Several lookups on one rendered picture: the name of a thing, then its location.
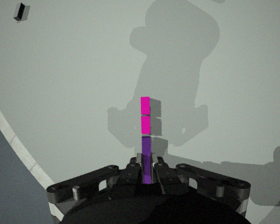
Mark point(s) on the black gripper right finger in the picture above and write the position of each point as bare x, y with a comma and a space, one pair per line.
227, 190

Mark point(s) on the magenta rod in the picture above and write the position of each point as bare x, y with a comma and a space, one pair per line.
145, 124
145, 105

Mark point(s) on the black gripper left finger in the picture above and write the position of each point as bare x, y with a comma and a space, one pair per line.
72, 192

